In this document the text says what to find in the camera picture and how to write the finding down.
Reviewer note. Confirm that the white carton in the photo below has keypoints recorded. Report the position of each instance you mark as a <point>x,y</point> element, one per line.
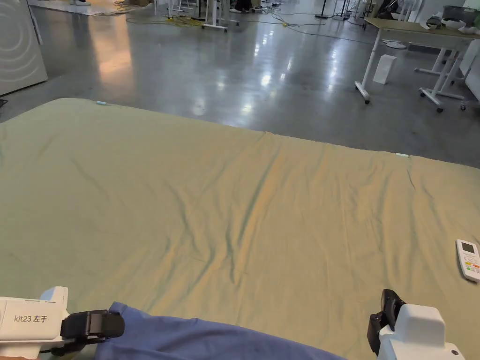
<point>384,69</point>

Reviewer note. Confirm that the white remote control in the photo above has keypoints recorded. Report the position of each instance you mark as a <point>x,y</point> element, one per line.
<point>469,259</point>

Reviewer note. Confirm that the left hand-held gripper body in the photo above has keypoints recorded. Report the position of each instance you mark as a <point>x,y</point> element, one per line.
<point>26,322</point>

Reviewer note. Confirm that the blue garment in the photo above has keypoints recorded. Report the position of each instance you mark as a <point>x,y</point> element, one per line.
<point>210,339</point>

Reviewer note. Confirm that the white washing machine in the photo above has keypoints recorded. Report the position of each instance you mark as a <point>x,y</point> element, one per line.
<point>18,45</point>

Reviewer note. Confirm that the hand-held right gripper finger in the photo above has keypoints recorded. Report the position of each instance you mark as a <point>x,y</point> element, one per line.
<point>375,333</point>
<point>392,307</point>

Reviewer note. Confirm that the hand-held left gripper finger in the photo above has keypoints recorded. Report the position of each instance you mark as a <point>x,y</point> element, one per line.
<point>99,324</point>
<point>77,347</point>

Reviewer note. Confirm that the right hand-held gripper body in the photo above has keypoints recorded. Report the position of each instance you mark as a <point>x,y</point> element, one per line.
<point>416,333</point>

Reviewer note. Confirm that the bed with pale green sheet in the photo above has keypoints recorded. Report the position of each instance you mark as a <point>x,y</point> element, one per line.
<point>210,195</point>

